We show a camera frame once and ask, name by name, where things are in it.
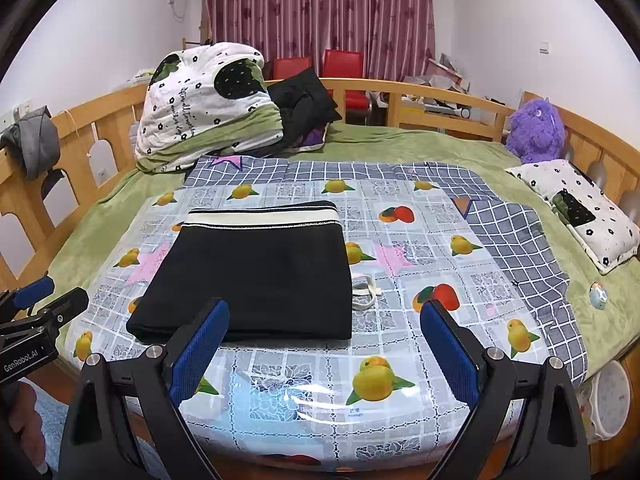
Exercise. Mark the green fleece blanket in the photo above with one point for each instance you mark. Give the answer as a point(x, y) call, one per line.
point(400, 145)

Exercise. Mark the grey hooded garment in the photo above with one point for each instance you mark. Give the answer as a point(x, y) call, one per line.
point(35, 140)

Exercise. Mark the white floral quilt green trim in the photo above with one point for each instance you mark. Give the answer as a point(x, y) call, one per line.
point(200, 110)

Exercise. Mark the purple plush toy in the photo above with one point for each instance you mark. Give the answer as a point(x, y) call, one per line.
point(535, 130)

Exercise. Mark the pile of papers and boxes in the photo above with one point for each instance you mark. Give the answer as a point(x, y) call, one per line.
point(445, 80)

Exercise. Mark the purple cloth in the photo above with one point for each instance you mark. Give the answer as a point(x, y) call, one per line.
point(315, 137)

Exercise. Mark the small white floral pillow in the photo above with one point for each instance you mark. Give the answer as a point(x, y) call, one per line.
point(590, 220)

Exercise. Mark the person's left hand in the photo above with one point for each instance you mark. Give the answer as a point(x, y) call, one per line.
point(25, 425)

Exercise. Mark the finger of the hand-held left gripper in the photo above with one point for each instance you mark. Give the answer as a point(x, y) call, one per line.
point(35, 290)
point(67, 307)

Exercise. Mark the black jacket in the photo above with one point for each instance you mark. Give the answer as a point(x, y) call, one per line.
point(300, 105)

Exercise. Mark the grey checked bed sheet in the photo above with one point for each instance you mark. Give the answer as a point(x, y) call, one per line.
point(510, 230)

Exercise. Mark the red chair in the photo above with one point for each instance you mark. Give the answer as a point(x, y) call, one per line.
point(292, 67)
point(345, 65)

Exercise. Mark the white plastic basin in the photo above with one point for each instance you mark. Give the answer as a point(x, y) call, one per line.
point(610, 400)

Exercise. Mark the small round toy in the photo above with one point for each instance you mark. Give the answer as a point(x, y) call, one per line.
point(598, 295)

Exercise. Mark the white wall socket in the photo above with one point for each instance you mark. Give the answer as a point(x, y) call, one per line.
point(22, 110)

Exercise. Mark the maroon patterned curtain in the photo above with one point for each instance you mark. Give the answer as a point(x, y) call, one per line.
point(320, 10)

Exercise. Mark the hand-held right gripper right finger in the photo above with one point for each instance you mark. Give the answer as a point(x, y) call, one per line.
point(447, 355)

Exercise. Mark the black pants with white stripe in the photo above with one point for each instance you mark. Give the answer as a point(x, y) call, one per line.
point(250, 280)

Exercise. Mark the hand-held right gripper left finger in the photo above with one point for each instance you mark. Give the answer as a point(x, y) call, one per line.
point(200, 355)

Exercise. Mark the fruit print plastic tablecloth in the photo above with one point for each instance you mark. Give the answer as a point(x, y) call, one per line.
point(300, 375)

